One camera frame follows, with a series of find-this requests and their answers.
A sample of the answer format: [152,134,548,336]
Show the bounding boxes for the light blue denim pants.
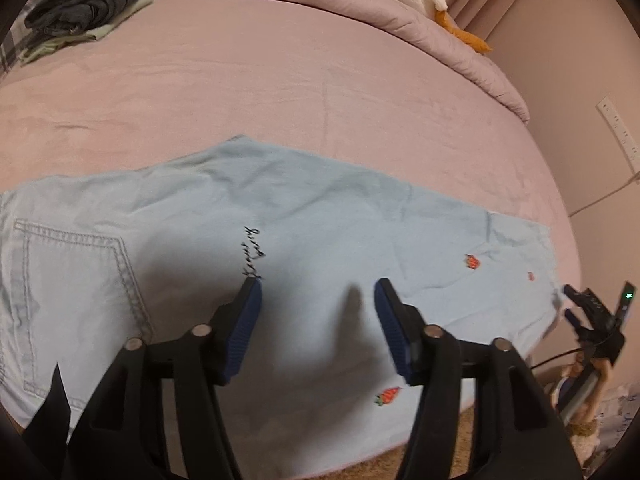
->
[1,138,560,479]

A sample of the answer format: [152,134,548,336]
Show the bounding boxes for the white wall power strip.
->
[597,96,639,172]

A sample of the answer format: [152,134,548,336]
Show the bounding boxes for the plaid pillow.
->
[0,3,34,78]

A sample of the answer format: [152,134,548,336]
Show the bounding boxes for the light green folded garment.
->
[18,0,155,65]

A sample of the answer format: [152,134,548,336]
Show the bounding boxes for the white power cable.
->
[567,172,640,219]

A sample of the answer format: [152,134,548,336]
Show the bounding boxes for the pink bed mattress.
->
[0,0,584,478]

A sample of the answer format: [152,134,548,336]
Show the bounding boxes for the person's right hand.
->
[570,358,613,425]

